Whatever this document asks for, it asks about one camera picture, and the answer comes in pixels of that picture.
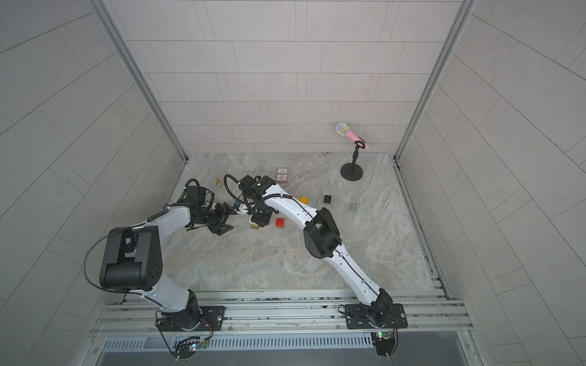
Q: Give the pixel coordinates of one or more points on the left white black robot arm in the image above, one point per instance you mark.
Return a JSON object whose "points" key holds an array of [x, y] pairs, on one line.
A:
{"points": [[133, 261]]}

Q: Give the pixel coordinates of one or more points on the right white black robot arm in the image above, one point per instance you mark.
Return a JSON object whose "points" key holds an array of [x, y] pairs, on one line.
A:
{"points": [[261, 197]]}

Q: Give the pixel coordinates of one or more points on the pink toy microphone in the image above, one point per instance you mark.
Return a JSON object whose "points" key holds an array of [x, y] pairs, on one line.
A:
{"points": [[344, 130]]}

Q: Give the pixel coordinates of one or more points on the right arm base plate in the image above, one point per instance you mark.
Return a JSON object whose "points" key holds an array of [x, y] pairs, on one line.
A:
{"points": [[360, 316]]}

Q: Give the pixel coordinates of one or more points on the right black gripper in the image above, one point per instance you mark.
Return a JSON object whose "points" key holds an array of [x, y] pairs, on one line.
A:
{"points": [[264, 219]]}

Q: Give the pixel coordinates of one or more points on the black microphone stand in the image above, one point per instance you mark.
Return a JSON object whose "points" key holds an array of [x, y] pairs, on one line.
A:
{"points": [[352, 171]]}

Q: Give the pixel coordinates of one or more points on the left circuit board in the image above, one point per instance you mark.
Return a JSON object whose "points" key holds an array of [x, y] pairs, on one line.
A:
{"points": [[186, 348]]}

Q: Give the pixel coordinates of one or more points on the circuit board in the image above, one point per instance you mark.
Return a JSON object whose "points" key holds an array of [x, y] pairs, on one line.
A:
{"points": [[186, 348], [385, 343]]}

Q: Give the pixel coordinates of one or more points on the right circuit board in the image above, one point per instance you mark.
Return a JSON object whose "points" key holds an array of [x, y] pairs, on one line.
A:
{"points": [[385, 343]]}

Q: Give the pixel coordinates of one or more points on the red white card box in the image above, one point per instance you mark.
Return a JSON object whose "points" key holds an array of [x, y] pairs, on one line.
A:
{"points": [[282, 175]]}

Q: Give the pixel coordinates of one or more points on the aluminium rail frame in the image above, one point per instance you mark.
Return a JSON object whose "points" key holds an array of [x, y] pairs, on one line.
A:
{"points": [[267, 320]]}

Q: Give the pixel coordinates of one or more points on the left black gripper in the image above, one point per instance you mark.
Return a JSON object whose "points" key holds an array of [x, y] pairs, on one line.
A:
{"points": [[223, 213]]}

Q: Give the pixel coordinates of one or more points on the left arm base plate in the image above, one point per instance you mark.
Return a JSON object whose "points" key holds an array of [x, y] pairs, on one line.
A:
{"points": [[191, 320]]}

